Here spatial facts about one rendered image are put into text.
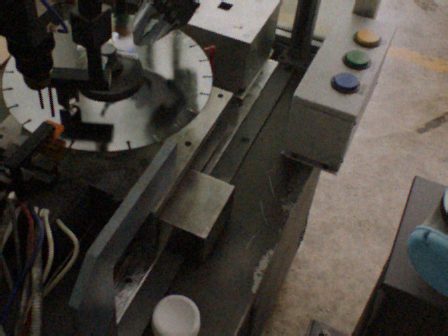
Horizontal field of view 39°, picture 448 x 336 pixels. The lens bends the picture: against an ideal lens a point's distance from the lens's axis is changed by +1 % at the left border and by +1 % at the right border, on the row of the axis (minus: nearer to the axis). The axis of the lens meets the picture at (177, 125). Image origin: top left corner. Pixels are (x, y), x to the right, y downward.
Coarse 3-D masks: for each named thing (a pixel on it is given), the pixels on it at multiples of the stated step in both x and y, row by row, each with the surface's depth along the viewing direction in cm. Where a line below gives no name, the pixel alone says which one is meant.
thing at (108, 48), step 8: (112, 40) 98; (80, 48) 97; (104, 48) 96; (112, 48) 96; (104, 56) 96; (112, 56) 96; (120, 56) 96; (128, 56) 96; (136, 56) 96; (104, 64) 95; (112, 64) 97
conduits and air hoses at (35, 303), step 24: (48, 216) 88; (0, 240) 82; (48, 240) 82; (72, 240) 82; (0, 264) 82; (48, 264) 79; (72, 264) 80; (0, 288) 80; (24, 288) 80; (48, 288) 80; (24, 312) 79
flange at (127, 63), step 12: (84, 60) 101; (120, 60) 99; (132, 60) 101; (120, 72) 98; (132, 72) 99; (120, 84) 97; (132, 84) 97; (96, 96) 96; (108, 96) 96; (120, 96) 97
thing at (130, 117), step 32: (128, 32) 108; (64, 64) 102; (160, 64) 102; (192, 64) 103; (32, 96) 96; (128, 96) 97; (160, 96) 97; (192, 96) 97; (32, 128) 91; (64, 128) 92; (96, 128) 92; (128, 128) 92; (160, 128) 92
